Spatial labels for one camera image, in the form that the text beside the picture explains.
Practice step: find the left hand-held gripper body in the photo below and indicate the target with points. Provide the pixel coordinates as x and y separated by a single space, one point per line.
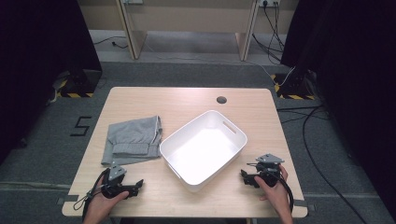
114 174

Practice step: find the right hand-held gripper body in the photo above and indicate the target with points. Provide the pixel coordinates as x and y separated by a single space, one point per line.
269 159

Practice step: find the grey pants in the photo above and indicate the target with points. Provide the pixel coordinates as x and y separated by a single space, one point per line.
132 140

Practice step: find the white plastic basket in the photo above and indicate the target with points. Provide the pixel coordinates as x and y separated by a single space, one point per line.
202 149

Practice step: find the person's right hand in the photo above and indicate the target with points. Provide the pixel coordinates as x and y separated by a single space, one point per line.
275 196

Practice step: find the person's left hand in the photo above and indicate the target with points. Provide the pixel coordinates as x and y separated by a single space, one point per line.
104 203

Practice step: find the black tape strip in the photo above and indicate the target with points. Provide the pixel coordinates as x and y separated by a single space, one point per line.
68 199
306 206

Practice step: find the black stand base hazard tape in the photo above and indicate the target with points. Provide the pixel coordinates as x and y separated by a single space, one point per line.
79 84
295 85

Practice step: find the black curtain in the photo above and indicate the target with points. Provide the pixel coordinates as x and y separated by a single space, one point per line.
355 77
37 62

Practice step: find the white power socket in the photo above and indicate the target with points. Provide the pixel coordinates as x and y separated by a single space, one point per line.
269 2

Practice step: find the white power strip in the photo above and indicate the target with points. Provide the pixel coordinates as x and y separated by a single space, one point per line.
133 1

